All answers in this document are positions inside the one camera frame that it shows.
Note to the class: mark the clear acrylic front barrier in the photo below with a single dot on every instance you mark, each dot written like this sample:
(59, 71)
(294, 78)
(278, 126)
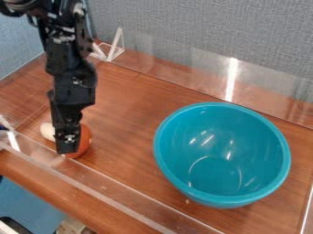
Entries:
(33, 165)

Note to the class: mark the blue plastic bowl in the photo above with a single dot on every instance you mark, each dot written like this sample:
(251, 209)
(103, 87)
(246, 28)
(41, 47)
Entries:
(222, 154)

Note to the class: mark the brown toy mushroom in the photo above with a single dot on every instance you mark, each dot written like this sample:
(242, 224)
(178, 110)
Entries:
(46, 132)

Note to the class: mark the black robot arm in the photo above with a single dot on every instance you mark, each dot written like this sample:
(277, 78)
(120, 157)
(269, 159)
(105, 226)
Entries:
(61, 23)

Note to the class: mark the clear acrylic barrier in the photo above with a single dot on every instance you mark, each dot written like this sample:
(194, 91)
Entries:
(262, 89)
(33, 165)
(22, 92)

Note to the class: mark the clear acrylic corner bracket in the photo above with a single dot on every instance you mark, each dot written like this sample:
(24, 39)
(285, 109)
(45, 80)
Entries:
(105, 51)

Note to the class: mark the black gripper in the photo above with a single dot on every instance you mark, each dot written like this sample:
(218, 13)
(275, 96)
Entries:
(72, 92)

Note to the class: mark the clear acrylic left barrier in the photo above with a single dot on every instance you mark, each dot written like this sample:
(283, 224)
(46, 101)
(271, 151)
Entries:
(22, 92)

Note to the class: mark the clear acrylic back barrier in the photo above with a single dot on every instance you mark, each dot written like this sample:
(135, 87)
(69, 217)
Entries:
(262, 89)

